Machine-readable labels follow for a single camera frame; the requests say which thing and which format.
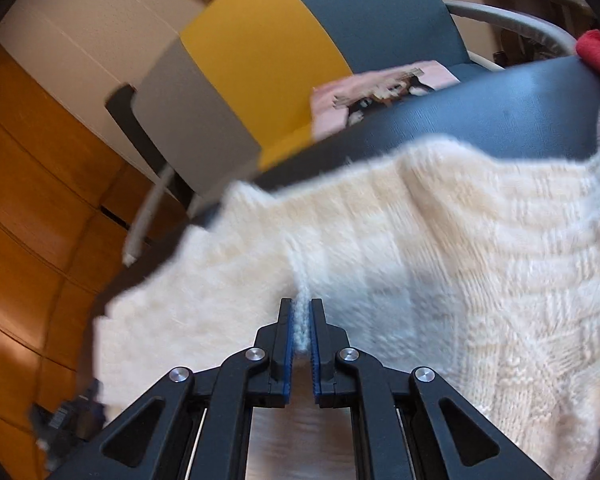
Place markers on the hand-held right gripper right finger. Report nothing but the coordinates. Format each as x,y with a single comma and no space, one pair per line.
316,355

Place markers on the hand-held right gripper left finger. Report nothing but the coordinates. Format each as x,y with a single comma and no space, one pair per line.
286,355

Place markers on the white knit sweater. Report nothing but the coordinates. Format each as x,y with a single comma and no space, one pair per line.
430,260

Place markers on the wooden cabinet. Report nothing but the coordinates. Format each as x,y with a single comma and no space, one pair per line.
30,185

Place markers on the pink printed cloth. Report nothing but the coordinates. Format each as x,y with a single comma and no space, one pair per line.
380,92

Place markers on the grey yellow blue chair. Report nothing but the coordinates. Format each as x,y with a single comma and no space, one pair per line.
260,60

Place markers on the red knit sweater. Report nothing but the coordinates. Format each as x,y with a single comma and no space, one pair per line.
595,52

